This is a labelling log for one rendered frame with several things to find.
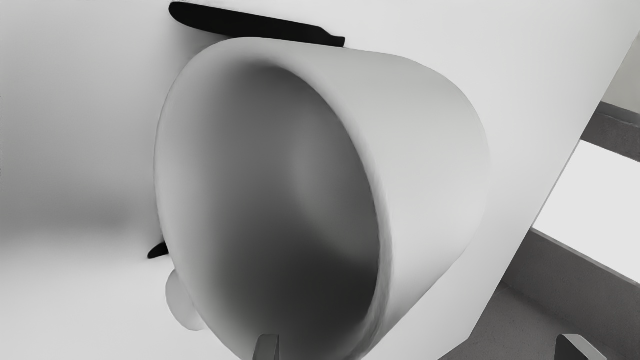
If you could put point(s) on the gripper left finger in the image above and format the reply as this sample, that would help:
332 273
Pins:
266 348

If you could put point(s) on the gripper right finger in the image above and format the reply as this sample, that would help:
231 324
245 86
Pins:
579 349

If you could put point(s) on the white ceramic mug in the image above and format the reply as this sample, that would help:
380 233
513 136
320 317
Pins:
410 165

